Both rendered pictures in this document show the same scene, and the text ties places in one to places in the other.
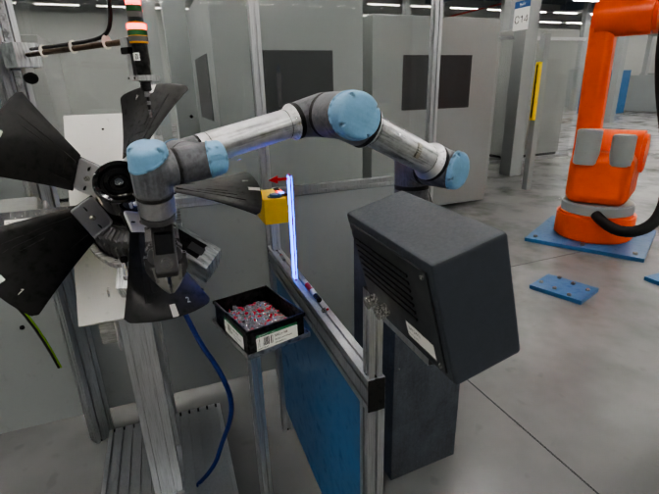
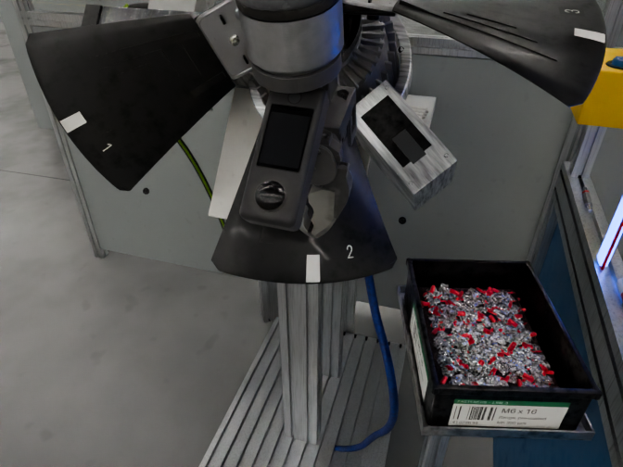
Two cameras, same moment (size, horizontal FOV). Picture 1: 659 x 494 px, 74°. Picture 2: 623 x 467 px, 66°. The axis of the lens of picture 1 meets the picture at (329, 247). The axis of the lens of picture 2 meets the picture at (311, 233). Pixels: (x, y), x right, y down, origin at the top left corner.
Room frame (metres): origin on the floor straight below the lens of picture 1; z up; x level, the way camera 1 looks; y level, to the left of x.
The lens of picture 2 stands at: (0.60, 0.12, 1.28)
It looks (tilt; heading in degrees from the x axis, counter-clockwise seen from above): 34 degrees down; 37
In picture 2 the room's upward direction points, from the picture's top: straight up
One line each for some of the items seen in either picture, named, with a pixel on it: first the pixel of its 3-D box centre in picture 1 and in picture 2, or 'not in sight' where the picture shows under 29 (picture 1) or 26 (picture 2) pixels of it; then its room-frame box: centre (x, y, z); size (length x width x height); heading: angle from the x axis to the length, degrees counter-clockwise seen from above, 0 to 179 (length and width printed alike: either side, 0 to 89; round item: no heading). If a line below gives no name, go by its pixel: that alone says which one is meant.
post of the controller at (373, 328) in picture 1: (373, 332); not in sight; (0.77, -0.08, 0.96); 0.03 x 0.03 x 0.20; 20
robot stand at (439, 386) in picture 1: (406, 339); not in sight; (1.48, -0.29, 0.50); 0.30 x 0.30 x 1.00; 24
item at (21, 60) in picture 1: (20, 56); not in sight; (1.51, 0.95, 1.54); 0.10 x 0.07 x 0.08; 55
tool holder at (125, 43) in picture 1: (138, 59); not in sight; (1.15, 0.45, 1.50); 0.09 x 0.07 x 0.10; 55
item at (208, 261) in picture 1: (190, 253); (401, 149); (1.19, 0.40, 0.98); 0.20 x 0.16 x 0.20; 20
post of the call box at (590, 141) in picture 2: (275, 233); (589, 144); (1.55, 0.20, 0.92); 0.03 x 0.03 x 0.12; 20
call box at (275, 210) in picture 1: (273, 207); (608, 89); (1.55, 0.20, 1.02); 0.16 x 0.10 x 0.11; 20
